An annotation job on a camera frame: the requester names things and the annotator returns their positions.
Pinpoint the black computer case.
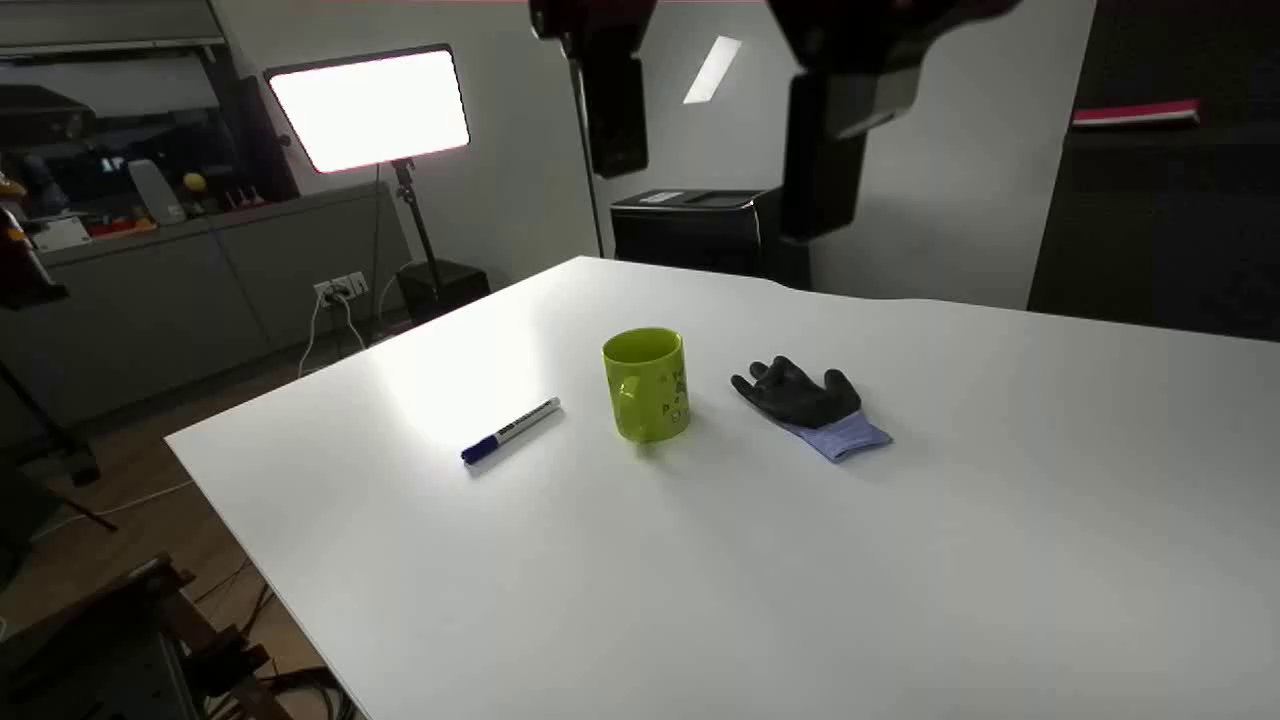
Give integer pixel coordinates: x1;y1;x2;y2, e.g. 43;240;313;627
608;182;817;293

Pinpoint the grey low counter cabinet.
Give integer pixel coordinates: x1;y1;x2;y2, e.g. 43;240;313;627
0;176;406;436

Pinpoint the blue capped white marker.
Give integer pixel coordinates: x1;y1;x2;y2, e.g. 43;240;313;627
456;393;564;468

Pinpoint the lime green mug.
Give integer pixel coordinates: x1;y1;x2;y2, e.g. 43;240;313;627
598;323;697;450

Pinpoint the ceiling light strip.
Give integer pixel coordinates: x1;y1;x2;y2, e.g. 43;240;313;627
678;34;748;113

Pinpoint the bright rectangular light panel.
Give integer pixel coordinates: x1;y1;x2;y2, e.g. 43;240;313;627
261;44;474;182

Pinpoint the black floor box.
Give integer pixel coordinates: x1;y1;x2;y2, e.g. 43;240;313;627
397;255;496;323

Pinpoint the white bottle on counter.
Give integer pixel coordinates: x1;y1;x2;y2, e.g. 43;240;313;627
125;155;189;229

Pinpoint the white power cable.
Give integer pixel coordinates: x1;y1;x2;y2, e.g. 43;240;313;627
290;285;373;382

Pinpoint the pink flat item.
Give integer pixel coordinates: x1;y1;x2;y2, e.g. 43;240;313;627
1066;97;1202;131

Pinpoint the black glove with purple cuff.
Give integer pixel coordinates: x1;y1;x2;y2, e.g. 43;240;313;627
726;353;897;468

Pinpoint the dark tall cabinet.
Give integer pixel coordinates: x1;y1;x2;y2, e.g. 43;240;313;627
1026;0;1280;343

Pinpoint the black light stand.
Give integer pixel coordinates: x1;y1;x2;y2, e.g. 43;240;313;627
388;155;449;274

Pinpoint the dark wooden floor rack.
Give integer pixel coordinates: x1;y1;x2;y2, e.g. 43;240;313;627
0;553;367;720

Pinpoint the white power strip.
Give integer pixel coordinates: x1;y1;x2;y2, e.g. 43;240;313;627
313;268;374;304

